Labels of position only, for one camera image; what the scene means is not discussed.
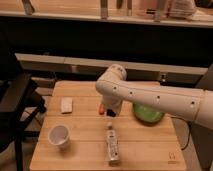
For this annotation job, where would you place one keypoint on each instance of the white gripper black tip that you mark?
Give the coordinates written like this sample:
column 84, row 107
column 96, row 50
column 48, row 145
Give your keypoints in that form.
column 112, row 105

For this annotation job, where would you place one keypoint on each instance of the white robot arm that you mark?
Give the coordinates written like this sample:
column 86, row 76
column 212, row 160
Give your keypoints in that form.
column 195, row 105

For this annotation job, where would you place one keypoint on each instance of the orange carrot-shaped eraser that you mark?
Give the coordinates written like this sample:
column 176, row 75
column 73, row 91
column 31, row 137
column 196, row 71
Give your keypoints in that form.
column 101, row 109

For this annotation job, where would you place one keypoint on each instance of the white sponge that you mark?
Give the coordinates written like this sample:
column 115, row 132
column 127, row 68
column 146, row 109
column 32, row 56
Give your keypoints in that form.
column 66, row 105

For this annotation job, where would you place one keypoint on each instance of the white paper cup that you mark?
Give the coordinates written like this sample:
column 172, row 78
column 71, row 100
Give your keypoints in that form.
column 59, row 136

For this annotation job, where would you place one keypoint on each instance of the black chair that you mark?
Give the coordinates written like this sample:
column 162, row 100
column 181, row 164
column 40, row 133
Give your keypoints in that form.
column 19, row 104

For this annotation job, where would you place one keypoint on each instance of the dark grey chair right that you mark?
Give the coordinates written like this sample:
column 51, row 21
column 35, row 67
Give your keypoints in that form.
column 202, row 127

